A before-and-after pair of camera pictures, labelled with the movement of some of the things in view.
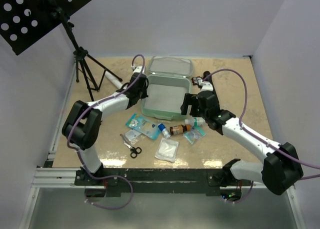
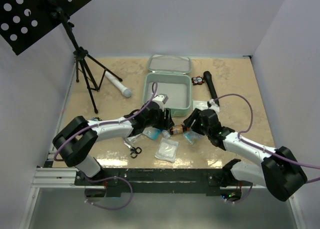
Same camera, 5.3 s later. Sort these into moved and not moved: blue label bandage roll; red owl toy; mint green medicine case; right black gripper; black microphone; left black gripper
Moved: right black gripper; left black gripper
Not moved: mint green medicine case; blue label bandage roll; black microphone; red owl toy
